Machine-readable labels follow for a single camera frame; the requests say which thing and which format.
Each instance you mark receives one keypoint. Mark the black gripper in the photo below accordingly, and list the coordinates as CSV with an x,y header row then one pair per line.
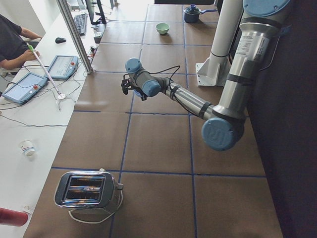
x,y
140,93

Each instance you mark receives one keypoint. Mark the blue bowl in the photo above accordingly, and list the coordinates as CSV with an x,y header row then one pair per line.
x,y
137,93

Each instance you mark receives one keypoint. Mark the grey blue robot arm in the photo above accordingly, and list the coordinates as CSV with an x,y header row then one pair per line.
x,y
243,33

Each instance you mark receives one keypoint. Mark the green bowl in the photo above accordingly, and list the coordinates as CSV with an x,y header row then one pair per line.
x,y
162,28

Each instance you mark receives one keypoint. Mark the reacher grabber stick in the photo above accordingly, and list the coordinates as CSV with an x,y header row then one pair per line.
x,y
61,97

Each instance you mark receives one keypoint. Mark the far blue teach pendant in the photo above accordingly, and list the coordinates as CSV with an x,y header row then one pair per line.
x,y
63,67

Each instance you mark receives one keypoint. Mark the blue teach pendant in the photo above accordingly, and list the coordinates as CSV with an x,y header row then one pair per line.
x,y
63,67
26,88

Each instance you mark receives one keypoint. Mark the blue saucepan with lid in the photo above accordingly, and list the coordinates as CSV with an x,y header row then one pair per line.
x,y
192,13

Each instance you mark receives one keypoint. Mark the black keyboard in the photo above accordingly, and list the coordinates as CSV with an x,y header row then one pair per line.
x,y
80,22

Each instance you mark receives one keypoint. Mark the black computer mouse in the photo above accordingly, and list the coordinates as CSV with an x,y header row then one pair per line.
x,y
60,40

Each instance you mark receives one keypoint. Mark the black monitor stand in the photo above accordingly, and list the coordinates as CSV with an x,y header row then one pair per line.
x,y
95,12

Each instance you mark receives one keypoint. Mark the chrome toaster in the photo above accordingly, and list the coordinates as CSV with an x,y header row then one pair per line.
x,y
89,192

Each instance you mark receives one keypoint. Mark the near blue teach pendant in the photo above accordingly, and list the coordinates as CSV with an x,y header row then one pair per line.
x,y
26,88

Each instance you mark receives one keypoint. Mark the white paper cup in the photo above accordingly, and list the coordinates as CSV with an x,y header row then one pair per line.
x,y
27,148

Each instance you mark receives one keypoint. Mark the seated person in black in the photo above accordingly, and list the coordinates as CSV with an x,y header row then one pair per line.
x,y
14,51

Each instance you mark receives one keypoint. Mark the red cylinder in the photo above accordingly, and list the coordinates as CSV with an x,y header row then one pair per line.
x,y
12,217

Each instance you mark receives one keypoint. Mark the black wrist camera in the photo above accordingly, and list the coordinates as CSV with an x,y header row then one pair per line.
x,y
125,85

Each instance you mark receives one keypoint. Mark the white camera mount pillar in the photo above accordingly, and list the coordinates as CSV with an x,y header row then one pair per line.
x,y
214,70

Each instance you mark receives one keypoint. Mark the aluminium frame post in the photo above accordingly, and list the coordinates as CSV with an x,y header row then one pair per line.
x,y
67,16

